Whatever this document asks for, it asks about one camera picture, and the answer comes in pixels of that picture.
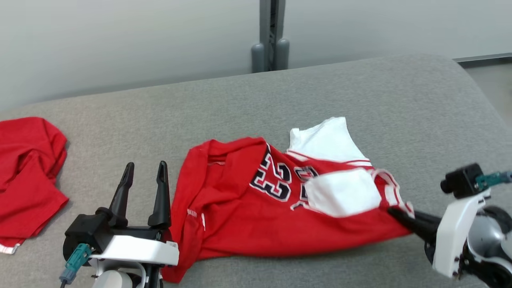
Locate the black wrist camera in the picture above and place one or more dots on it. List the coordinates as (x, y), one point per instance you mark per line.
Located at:
(462, 182)
(86, 232)

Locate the red basketball jersey white sleeves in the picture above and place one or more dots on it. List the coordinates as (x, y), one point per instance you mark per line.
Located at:
(232, 224)

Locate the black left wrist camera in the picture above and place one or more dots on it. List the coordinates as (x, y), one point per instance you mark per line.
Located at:
(86, 232)

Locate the grey metal partition post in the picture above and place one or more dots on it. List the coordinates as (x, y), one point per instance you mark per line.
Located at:
(270, 32)

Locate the red basketball shorts white bands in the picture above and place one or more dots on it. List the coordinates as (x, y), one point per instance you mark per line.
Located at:
(28, 172)

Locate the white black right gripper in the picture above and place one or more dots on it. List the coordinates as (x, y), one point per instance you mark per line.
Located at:
(452, 236)

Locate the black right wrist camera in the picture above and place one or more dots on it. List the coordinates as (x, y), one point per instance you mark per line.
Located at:
(462, 182)

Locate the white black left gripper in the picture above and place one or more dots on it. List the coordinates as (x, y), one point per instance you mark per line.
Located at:
(136, 250)

